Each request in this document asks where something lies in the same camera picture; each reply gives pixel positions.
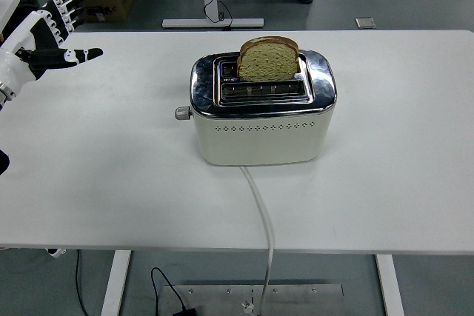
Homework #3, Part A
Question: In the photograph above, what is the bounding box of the brown bread slice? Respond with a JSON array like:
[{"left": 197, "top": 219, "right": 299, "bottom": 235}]
[{"left": 236, "top": 36, "right": 300, "bottom": 83}]

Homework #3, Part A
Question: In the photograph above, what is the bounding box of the grey metal plate with screws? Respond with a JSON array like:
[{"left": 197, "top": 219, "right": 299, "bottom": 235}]
[{"left": 157, "top": 283, "right": 345, "bottom": 316}]

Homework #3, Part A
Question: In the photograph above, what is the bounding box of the white side table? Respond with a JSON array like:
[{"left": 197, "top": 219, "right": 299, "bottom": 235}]
[{"left": 0, "top": 0, "right": 21, "bottom": 36}]

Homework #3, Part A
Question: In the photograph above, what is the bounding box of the grey floor socket plate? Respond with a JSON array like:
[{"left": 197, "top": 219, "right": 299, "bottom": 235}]
[{"left": 354, "top": 16, "right": 378, "bottom": 30}]

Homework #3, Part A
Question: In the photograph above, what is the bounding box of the white table leg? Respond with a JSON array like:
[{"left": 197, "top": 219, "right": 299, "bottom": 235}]
[
  {"left": 100, "top": 249, "right": 133, "bottom": 316},
  {"left": 374, "top": 253, "right": 407, "bottom": 316}
]

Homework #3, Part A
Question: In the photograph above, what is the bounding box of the white toaster power cord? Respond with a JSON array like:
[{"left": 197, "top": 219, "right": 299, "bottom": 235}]
[{"left": 238, "top": 165, "right": 275, "bottom": 316}]

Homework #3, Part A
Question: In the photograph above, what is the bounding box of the cream and chrome toaster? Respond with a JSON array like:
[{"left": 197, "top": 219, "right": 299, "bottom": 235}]
[{"left": 173, "top": 48, "right": 338, "bottom": 167}]

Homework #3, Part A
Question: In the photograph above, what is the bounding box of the black hanging cable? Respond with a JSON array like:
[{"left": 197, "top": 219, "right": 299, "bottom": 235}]
[{"left": 75, "top": 249, "right": 92, "bottom": 316}]

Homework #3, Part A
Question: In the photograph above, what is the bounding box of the grey toaster knob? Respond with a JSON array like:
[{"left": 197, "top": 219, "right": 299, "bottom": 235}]
[{"left": 173, "top": 105, "right": 193, "bottom": 121}]

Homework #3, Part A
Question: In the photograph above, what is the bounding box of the brown cardboard box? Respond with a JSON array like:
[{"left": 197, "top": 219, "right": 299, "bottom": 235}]
[{"left": 72, "top": 0, "right": 136, "bottom": 24}]

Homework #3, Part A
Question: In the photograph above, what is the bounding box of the black adapter cable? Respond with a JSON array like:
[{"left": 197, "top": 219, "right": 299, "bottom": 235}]
[{"left": 150, "top": 266, "right": 186, "bottom": 312}]

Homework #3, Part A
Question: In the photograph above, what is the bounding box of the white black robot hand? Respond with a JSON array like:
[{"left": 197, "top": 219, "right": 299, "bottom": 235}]
[{"left": 0, "top": 0, "right": 104, "bottom": 98}]

